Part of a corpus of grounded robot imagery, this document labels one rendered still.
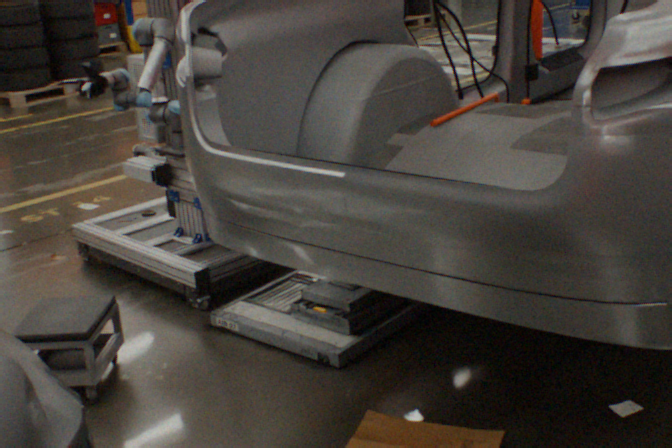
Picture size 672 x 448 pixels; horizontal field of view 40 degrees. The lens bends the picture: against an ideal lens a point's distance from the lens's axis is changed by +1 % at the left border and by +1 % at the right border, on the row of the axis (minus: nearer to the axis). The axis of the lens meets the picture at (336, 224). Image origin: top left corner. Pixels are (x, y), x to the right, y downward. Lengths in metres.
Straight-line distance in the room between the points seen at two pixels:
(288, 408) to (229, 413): 0.24
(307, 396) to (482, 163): 1.23
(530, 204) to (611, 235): 0.21
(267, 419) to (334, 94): 1.34
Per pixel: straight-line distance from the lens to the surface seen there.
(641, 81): 2.45
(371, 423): 3.66
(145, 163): 4.86
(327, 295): 4.26
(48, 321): 4.13
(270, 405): 3.87
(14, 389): 1.18
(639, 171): 2.33
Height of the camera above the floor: 1.93
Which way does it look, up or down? 19 degrees down
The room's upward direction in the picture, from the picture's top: 4 degrees counter-clockwise
